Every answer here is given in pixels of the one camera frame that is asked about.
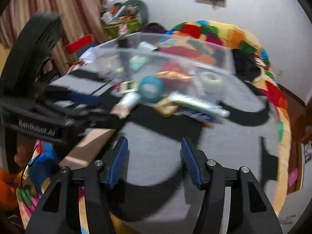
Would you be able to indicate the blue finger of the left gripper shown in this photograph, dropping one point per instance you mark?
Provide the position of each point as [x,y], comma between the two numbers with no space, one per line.
[88,100]

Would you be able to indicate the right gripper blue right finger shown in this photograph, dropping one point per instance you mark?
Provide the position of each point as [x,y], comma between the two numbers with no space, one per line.
[208,176]

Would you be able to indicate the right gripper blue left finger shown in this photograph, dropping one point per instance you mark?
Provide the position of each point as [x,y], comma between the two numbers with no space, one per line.
[100,176]

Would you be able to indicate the beige cream tube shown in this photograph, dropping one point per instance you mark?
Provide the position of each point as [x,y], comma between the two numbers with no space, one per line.
[91,144]

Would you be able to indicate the cream green small box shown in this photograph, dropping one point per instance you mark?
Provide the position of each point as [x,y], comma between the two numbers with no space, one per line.
[128,86]

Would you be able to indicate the mint green small bottle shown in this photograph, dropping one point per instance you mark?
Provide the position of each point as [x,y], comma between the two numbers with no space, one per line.
[137,62]

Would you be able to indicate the red tea bag pouch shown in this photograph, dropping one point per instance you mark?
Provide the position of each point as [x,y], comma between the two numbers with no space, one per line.
[174,76]

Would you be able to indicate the white tape roll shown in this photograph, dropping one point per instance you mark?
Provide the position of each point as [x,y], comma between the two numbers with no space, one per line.
[211,82]

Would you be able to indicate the red capped beige tube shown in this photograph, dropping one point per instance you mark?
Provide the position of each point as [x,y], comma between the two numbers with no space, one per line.
[165,108]

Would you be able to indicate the orange left sleeve forearm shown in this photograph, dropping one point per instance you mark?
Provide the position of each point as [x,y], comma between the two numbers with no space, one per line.
[8,185]

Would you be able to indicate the left hand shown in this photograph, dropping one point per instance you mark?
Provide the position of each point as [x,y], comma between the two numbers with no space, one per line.
[24,152]

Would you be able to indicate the grey black blanket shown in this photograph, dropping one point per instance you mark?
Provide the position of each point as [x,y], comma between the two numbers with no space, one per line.
[155,193]

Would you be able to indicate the red box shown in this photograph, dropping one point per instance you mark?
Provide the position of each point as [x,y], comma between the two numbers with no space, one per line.
[80,43]

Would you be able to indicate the blue flat packet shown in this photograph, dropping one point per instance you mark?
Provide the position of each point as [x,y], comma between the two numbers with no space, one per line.
[206,119]

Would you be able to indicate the colourful patchwork quilt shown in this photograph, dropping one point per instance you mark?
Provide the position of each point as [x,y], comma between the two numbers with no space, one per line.
[233,37]

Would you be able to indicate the teal tape roll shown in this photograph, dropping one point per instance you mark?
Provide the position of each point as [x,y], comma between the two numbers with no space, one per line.
[151,89]

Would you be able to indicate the green cluttered storage basket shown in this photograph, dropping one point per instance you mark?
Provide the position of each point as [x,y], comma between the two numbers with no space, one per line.
[116,29]

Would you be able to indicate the green white toothpaste tube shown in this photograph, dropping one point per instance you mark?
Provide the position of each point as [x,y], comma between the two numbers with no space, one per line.
[197,104]

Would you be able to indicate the rabbit figurine toy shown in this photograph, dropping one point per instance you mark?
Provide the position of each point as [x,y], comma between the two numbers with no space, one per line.
[122,29]

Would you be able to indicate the pink slipper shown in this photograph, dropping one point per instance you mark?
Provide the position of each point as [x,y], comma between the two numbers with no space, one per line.
[293,176]

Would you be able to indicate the clear plastic storage box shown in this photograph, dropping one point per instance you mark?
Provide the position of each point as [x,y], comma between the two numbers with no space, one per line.
[112,60]

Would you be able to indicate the dark purple clothes pile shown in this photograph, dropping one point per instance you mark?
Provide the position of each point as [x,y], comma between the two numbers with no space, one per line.
[154,28]

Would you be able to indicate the striped pink curtain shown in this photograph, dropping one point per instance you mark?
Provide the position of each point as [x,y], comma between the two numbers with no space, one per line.
[79,18]

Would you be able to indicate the grey neck pillow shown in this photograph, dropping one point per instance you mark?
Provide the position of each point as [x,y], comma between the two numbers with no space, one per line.
[142,8]

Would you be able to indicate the black clothing on bed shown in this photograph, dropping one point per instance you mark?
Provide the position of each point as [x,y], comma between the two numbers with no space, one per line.
[245,65]

